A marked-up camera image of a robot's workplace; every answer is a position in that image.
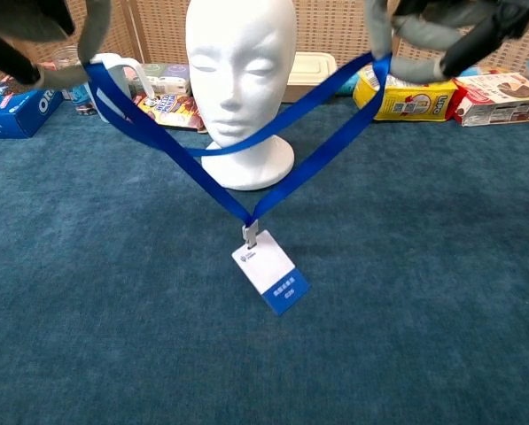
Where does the woven folding screen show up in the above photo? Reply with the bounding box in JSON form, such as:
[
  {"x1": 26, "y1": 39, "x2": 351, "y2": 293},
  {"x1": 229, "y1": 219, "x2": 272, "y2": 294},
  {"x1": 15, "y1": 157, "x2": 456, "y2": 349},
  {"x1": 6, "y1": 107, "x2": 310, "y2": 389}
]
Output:
[{"x1": 0, "y1": 0, "x2": 529, "y2": 88}]

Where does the brown chocolate cookie box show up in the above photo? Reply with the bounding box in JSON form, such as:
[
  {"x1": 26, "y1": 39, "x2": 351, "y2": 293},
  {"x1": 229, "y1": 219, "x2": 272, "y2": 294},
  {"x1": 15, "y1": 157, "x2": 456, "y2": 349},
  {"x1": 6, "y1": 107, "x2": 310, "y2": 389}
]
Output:
[{"x1": 133, "y1": 93, "x2": 208, "y2": 133}]

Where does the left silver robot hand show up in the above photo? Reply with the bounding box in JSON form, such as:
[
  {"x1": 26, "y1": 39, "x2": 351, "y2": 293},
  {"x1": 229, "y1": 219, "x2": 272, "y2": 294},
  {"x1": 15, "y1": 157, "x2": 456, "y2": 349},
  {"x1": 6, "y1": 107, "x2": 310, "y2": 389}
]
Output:
[{"x1": 0, "y1": 0, "x2": 114, "y2": 88}]

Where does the blue Oreo cookie box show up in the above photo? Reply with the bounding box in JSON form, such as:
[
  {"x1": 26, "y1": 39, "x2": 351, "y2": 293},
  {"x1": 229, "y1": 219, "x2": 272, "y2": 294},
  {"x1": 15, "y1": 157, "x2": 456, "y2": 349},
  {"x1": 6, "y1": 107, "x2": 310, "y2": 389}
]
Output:
[{"x1": 0, "y1": 75, "x2": 65, "y2": 140}]

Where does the teal table cloth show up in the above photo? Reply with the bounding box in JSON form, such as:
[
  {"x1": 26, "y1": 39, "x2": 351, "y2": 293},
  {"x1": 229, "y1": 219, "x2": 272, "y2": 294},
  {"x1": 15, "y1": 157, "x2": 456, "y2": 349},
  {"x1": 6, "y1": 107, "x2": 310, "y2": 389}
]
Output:
[{"x1": 0, "y1": 86, "x2": 529, "y2": 425}]

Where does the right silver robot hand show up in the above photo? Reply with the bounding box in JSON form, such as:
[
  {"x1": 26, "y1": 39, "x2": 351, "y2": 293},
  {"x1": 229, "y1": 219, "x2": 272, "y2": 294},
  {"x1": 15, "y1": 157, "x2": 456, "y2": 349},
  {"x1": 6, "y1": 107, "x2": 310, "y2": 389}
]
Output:
[{"x1": 363, "y1": 0, "x2": 529, "y2": 83}]

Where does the red white biscuit box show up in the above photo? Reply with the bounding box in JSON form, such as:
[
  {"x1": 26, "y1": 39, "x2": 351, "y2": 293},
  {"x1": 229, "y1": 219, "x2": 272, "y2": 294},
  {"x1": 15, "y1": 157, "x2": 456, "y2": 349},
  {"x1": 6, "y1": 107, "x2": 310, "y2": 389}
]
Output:
[{"x1": 449, "y1": 73, "x2": 529, "y2": 128}]

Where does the pastel tissue multipack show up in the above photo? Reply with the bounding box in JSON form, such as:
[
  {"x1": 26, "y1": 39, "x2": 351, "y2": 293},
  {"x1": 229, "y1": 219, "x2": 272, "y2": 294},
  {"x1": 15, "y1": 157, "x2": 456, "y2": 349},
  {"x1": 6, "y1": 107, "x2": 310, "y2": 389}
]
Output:
[{"x1": 126, "y1": 63, "x2": 192, "y2": 97}]

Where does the pale blue plastic pitcher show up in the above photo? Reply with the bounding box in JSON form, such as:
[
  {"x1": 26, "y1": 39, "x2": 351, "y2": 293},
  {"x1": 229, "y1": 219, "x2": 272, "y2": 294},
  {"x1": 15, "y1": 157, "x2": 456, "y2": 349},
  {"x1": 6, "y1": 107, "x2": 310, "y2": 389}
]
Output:
[{"x1": 89, "y1": 52, "x2": 157, "y2": 124}]

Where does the yellow Lipo snack bag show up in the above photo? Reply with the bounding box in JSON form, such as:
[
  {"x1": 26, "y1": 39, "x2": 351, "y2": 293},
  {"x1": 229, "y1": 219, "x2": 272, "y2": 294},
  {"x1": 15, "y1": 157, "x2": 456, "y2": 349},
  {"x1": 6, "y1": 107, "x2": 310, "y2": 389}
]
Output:
[{"x1": 352, "y1": 64, "x2": 459, "y2": 123}]

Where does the clear snack jar blue label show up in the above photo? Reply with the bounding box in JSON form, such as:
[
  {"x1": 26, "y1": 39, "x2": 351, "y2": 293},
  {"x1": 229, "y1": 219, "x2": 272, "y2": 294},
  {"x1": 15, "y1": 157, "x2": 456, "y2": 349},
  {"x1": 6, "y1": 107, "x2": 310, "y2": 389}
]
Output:
[{"x1": 53, "y1": 46, "x2": 97, "y2": 117}]

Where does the blue lanyard with badge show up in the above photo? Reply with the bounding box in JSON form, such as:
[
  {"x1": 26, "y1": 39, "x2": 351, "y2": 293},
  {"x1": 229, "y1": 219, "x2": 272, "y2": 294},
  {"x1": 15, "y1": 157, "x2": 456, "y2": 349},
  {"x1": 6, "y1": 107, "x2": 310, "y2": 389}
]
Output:
[{"x1": 84, "y1": 51, "x2": 393, "y2": 317}]

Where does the white foam mannequin head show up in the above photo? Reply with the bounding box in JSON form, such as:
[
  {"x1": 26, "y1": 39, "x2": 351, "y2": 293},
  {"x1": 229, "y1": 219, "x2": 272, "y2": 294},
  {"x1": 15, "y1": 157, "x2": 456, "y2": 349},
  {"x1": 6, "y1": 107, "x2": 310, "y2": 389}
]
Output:
[{"x1": 184, "y1": 0, "x2": 299, "y2": 191}]

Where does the beige lidded lunch box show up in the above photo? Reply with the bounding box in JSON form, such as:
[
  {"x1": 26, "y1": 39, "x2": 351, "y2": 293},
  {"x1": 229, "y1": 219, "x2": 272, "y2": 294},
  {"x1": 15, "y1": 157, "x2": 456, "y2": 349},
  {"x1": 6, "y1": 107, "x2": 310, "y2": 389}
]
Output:
[{"x1": 285, "y1": 51, "x2": 339, "y2": 104}]

